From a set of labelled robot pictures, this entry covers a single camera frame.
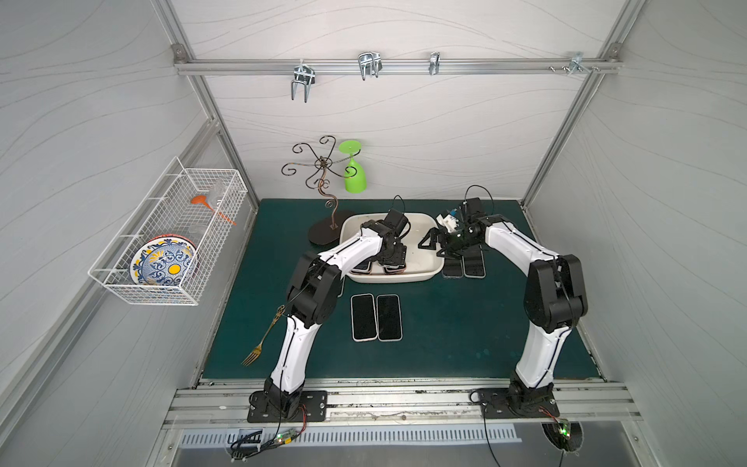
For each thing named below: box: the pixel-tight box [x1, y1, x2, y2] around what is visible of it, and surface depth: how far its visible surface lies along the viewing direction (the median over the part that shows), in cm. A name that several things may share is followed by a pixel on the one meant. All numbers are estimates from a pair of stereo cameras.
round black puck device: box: [540, 421, 584, 454], surface depth 73 cm
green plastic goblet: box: [338, 140, 368, 194], surface depth 95 cm
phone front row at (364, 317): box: [350, 293, 379, 343], surface depth 90 cm
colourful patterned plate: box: [129, 234, 199, 286], surface depth 62 cm
